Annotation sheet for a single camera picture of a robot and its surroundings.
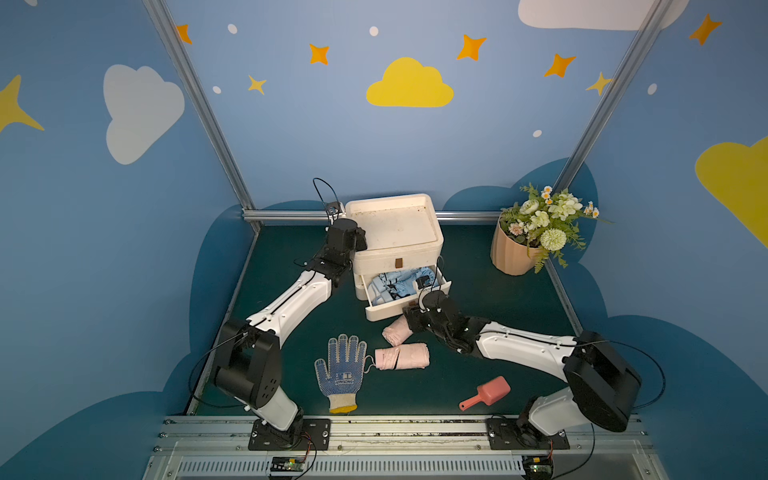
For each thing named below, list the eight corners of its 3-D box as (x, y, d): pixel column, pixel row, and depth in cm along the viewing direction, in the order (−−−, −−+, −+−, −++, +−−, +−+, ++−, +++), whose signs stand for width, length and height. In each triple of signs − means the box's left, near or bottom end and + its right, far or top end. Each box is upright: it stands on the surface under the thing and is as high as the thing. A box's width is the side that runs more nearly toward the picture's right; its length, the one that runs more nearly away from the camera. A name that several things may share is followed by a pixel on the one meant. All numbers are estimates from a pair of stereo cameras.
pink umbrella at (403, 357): (375, 370, 86) (375, 366, 84) (375, 347, 91) (375, 343, 88) (429, 370, 86) (430, 366, 84) (427, 347, 91) (428, 343, 88)
